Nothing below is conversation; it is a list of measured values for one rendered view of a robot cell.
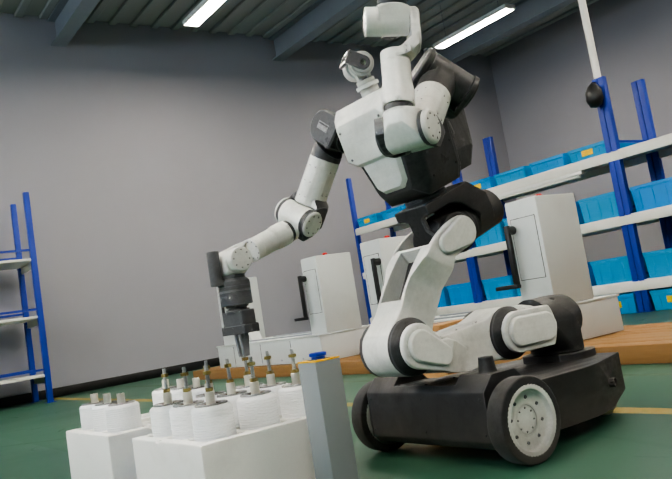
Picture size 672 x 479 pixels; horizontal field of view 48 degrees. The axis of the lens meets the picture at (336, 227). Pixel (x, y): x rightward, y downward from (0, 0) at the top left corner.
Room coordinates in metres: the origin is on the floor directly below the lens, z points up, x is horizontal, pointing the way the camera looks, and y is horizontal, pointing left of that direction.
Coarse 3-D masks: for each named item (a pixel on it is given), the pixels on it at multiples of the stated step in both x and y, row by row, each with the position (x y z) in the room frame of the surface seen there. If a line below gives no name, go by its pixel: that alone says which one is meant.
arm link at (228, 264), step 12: (216, 252) 2.04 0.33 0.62; (228, 252) 2.04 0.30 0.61; (240, 252) 2.03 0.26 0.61; (216, 264) 2.04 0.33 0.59; (228, 264) 2.03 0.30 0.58; (240, 264) 2.03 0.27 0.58; (216, 276) 2.03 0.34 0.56; (228, 276) 2.05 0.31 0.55; (240, 276) 2.06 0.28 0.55; (228, 288) 2.04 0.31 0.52; (240, 288) 2.05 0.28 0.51
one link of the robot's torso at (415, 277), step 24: (456, 216) 1.99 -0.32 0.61; (408, 240) 2.08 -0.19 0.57; (432, 240) 1.94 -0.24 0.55; (456, 240) 1.97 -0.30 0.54; (408, 264) 2.03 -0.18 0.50; (432, 264) 1.93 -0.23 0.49; (384, 288) 1.98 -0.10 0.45; (408, 288) 1.91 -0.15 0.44; (432, 288) 1.95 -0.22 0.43; (384, 312) 1.94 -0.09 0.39; (408, 312) 1.90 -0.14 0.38; (432, 312) 1.94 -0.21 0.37; (384, 336) 1.87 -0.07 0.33; (384, 360) 1.87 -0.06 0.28
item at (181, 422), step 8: (176, 408) 1.81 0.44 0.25; (184, 408) 1.80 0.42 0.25; (192, 408) 1.80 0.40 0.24; (176, 416) 1.80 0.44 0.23; (184, 416) 1.80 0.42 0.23; (176, 424) 1.80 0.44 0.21; (184, 424) 1.80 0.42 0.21; (192, 424) 1.80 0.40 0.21; (176, 432) 1.81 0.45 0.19; (184, 432) 1.80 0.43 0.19; (192, 432) 1.80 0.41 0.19
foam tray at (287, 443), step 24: (240, 432) 1.76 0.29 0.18; (264, 432) 1.74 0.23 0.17; (288, 432) 1.78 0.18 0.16; (144, 456) 1.90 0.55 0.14; (168, 456) 1.78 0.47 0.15; (192, 456) 1.68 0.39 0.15; (216, 456) 1.66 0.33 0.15; (240, 456) 1.70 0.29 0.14; (264, 456) 1.74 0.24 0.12; (288, 456) 1.77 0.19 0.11
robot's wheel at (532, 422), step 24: (504, 384) 1.76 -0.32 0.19; (528, 384) 1.77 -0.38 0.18; (504, 408) 1.72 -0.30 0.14; (528, 408) 1.79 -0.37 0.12; (552, 408) 1.81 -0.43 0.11; (504, 432) 1.71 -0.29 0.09; (528, 432) 1.78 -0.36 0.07; (552, 432) 1.80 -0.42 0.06; (504, 456) 1.75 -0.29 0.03; (528, 456) 1.75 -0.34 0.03
